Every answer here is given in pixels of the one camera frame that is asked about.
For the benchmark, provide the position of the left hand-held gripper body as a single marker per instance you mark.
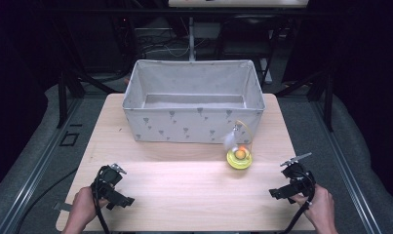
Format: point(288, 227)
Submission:
point(108, 182)

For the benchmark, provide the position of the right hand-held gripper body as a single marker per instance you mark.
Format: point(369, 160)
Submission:
point(298, 178)

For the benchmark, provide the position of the yellow cat toy with feather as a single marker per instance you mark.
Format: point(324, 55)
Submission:
point(239, 159)

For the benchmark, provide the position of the grey printed fabric storage box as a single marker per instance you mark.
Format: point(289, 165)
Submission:
point(190, 125)

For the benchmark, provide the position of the person's right hand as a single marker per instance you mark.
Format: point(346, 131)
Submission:
point(319, 208)

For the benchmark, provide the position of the person's left hand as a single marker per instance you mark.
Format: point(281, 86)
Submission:
point(83, 206)

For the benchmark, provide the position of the grey tape strip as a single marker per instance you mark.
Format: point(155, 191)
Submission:
point(62, 206)

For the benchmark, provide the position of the black chair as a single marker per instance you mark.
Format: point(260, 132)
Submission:
point(246, 35)

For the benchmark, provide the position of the aluminium floor rail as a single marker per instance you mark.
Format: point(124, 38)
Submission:
point(346, 175)
point(31, 182)

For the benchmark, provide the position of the black metal frame post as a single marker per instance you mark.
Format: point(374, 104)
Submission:
point(329, 104)
point(62, 104)

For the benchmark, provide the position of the white metal post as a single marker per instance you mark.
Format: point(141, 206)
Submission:
point(191, 39)

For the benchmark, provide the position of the black metal frame crossbar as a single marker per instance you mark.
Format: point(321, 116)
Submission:
point(151, 12)

